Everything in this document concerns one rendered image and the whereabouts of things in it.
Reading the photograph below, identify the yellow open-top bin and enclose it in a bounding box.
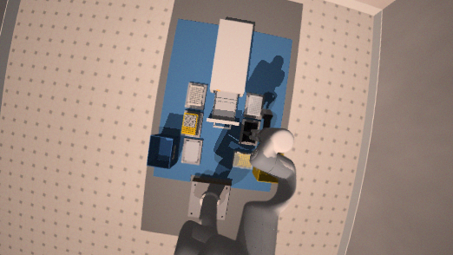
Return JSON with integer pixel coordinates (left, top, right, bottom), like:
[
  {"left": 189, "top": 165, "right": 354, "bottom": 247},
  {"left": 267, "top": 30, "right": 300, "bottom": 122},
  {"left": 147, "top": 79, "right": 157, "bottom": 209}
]
[{"left": 253, "top": 167, "right": 278, "bottom": 183}]

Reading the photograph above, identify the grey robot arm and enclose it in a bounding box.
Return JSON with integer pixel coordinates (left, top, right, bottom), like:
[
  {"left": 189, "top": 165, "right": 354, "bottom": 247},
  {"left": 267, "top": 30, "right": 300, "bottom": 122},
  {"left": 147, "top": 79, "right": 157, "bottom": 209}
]
[{"left": 174, "top": 108, "right": 297, "bottom": 255}]

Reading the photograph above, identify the blue bench mat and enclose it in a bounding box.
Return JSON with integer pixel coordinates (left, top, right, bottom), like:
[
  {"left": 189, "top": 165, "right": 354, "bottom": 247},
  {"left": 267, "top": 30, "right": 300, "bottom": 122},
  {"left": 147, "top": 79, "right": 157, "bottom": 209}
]
[{"left": 154, "top": 19, "right": 292, "bottom": 192}]

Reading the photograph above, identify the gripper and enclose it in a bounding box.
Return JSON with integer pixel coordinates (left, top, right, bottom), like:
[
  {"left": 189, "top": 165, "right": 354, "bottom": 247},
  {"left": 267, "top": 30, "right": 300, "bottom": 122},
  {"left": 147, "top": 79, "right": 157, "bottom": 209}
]
[{"left": 243, "top": 128, "right": 263, "bottom": 141}]

